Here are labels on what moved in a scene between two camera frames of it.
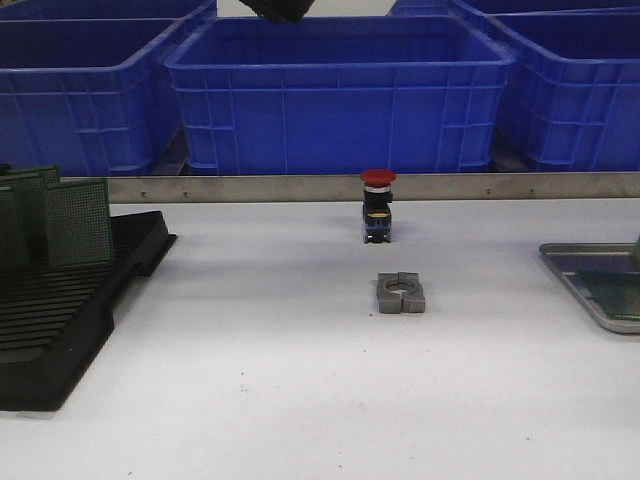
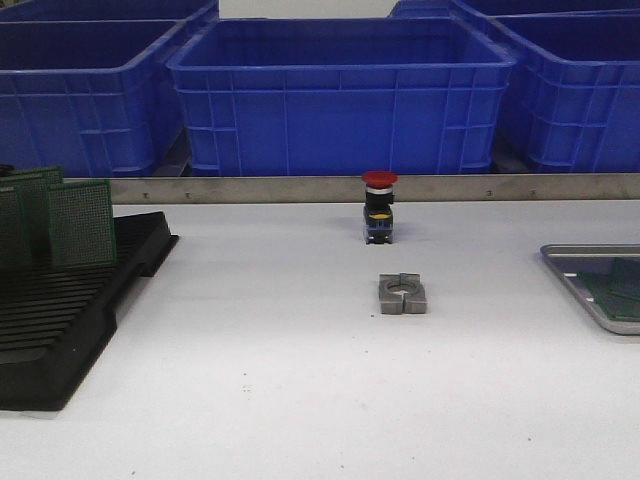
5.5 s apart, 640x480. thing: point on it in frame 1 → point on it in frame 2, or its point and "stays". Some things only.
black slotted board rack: [54, 318] stays
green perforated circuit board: [634, 256] → [623, 278]
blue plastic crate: [91, 96] stays
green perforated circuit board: [616, 293] stays
